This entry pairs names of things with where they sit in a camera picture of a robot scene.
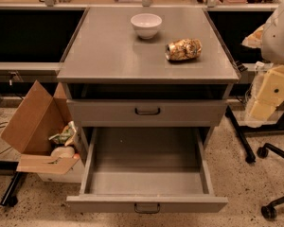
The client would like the closed grey upper drawer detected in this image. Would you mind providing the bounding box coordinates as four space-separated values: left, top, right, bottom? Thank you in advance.
67 99 226 127

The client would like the crushed orange soda can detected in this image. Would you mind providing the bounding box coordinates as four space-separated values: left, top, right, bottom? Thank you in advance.
165 39 202 61

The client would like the crumpled snack bag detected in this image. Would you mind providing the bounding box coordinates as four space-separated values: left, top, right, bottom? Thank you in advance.
48 121 77 146

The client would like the white ceramic bowl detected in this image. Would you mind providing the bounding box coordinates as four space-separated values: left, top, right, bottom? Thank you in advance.
131 13 163 39

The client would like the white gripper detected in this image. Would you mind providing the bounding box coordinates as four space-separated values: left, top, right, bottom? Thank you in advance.
248 65 284 121

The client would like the open grey middle drawer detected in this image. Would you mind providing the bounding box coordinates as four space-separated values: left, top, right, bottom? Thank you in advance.
67 128 228 214

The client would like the black office chair base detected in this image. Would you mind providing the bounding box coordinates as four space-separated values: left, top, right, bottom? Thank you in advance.
257 142 284 220

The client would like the white power adapter with cable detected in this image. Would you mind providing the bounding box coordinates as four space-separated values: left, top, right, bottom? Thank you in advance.
245 61 272 107

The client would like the black stand leg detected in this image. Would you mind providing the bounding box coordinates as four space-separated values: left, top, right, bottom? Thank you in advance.
0 172 25 207

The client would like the white round object in box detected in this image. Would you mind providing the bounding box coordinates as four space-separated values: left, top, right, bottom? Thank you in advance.
51 147 75 158

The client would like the brown cardboard box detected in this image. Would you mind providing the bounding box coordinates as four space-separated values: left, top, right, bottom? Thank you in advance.
0 80 78 175

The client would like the black table leg frame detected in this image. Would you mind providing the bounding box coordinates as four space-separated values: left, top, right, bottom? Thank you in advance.
225 106 284 164

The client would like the grey drawer cabinet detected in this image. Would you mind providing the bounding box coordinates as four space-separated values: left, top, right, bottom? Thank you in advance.
57 6 240 214

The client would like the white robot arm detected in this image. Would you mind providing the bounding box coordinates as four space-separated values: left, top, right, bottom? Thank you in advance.
244 0 284 128

